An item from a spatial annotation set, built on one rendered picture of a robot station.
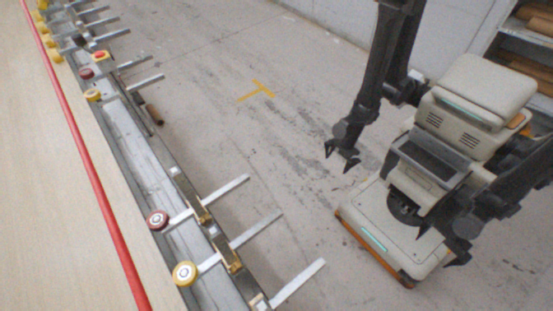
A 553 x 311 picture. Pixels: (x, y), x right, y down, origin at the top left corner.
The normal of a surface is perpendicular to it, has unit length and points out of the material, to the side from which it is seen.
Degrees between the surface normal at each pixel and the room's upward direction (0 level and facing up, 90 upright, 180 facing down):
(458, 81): 42
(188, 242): 0
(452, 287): 0
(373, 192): 0
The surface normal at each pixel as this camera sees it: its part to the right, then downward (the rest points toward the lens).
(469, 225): -0.73, 0.16
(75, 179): -0.05, -0.61
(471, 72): -0.58, -0.11
